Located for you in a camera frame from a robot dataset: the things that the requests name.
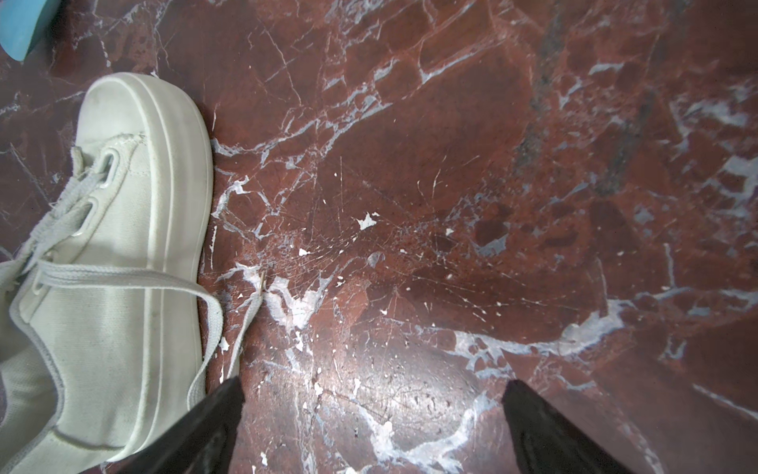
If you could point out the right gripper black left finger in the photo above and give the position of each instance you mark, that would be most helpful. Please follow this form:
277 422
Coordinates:
203 441

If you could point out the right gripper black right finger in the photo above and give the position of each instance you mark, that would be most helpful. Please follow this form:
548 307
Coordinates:
545 441

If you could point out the cream white sneaker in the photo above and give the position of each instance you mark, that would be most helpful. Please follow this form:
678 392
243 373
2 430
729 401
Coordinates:
100 343

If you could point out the light blue plastic trowel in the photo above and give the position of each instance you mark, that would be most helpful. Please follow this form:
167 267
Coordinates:
23 24

